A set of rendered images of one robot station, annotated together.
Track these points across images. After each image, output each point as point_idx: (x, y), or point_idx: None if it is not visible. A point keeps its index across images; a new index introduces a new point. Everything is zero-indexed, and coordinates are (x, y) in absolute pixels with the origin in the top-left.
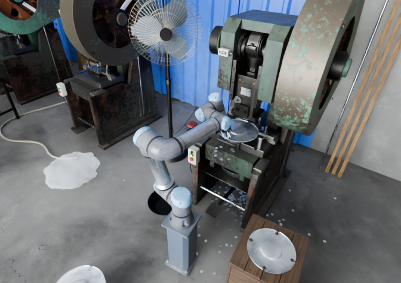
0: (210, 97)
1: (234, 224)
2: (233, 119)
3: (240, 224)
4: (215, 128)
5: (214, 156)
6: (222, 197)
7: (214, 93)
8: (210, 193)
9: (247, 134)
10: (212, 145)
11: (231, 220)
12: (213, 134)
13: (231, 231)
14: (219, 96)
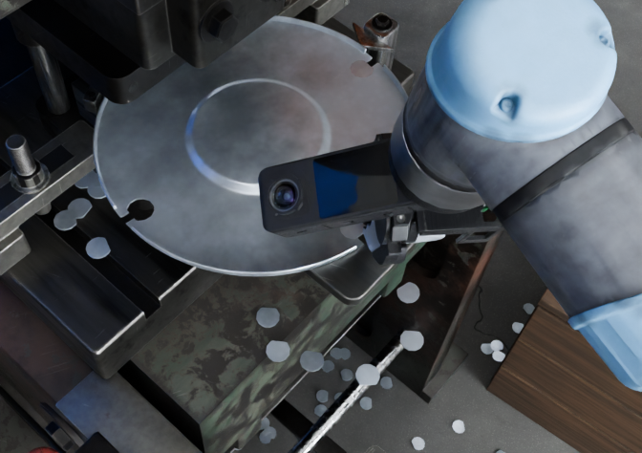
0: (573, 89)
1: (392, 416)
2: (96, 126)
3: (394, 388)
4: None
5: (265, 392)
6: (317, 431)
7: (507, 27)
8: None
9: (324, 92)
10: (245, 378)
11: (364, 426)
12: (132, 337)
13: (427, 441)
14: None
